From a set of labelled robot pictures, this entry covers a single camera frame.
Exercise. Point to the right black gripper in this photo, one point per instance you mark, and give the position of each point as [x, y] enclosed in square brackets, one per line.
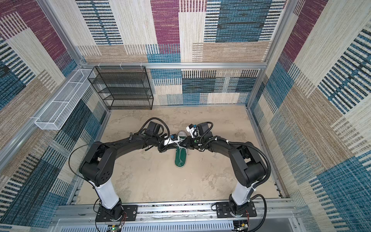
[188, 140]

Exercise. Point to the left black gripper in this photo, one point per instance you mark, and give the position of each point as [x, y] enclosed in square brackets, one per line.
[165, 148]

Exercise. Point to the white shoelace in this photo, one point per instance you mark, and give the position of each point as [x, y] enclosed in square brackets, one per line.
[181, 153]

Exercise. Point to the green canvas sneaker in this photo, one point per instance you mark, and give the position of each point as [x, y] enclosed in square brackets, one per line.
[182, 134]

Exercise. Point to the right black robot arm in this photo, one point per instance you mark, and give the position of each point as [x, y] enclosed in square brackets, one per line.
[250, 166]

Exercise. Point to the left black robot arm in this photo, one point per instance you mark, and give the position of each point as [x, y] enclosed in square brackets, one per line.
[98, 165]

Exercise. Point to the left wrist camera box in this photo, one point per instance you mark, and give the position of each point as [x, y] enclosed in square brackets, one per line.
[159, 131]

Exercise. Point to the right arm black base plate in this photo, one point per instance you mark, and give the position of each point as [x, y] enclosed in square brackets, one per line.
[230, 210]

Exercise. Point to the black wire mesh shelf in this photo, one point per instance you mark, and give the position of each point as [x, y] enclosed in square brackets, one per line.
[122, 87]

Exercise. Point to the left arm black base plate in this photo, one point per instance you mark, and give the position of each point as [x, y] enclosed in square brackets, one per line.
[118, 213]

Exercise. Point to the aluminium mounting rail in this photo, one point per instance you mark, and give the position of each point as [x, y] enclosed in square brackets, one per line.
[274, 215]

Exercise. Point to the white wire mesh basket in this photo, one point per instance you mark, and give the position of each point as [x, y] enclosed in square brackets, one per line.
[59, 110]

